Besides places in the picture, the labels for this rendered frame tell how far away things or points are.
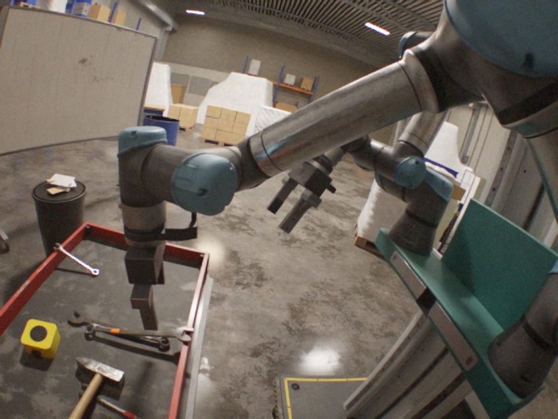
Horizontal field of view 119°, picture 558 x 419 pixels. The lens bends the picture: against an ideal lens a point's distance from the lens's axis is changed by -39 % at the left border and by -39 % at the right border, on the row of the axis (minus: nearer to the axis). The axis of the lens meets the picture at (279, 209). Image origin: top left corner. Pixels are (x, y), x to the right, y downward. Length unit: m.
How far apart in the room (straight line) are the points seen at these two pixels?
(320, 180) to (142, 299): 0.41
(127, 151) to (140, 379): 0.44
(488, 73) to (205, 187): 0.30
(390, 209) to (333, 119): 3.27
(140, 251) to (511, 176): 0.87
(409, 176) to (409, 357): 0.68
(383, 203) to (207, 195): 3.33
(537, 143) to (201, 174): 0.34
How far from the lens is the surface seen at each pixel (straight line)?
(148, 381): 0.61
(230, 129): 7.33
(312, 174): 0.57
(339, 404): 1.41
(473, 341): 0.59
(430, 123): 0.66
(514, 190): 0.86
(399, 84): 0.35
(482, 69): 0.25
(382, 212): 3.61
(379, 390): 1.20
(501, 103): 0.26
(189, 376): 0.66
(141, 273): 0.44
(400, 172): 0.61
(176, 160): 0.33
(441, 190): 0.79
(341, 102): 0.36
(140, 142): 0.38
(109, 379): 0.59
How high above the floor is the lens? 1.44
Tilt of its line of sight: 21 degrees down
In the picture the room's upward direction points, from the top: 17 degrees clockwise
